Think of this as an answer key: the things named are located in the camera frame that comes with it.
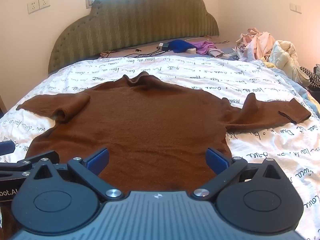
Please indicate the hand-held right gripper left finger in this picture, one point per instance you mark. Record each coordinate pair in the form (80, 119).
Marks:
(97, 161)

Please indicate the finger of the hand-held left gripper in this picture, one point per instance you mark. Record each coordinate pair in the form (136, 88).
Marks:
(6, 148)
(50, 156)

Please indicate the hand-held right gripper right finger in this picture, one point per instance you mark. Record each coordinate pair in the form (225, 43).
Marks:
(216, 161)

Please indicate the brown sweater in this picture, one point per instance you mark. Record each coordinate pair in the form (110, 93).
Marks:
(150, 117)

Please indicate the pile of pink clothes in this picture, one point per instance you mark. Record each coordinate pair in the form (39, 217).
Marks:
(260, 42)

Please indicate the white script-printed blanket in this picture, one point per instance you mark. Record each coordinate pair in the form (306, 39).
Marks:
(262, 142)

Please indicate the beige cloth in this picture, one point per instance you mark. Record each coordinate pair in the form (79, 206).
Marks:
(216, 53)

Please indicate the yellow cloth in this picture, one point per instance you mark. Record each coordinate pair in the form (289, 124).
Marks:
(268, 63)

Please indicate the light blue sheet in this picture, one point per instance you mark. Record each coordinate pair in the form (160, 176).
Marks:
(302, 90)

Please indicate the purple cloth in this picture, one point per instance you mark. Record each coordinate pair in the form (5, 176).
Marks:
(203, 47)

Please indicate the blue cloth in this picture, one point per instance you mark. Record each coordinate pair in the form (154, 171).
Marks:
(180, 45)

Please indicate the lavender bed sheet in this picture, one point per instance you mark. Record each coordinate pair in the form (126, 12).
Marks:
(147, 47)

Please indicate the white charger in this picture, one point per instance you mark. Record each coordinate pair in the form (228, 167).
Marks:
(164, 46)

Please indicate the cream quilted jacket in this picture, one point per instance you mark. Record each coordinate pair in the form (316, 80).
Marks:
(285, 55)

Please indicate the black white striped cloth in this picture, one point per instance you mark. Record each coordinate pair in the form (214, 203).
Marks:
(312, 78)

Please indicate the green padded headboard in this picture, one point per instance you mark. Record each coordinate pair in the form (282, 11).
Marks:
(137, 22)

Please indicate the white light switch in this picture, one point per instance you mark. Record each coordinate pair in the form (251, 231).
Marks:
(292, 6)
(298, 8)

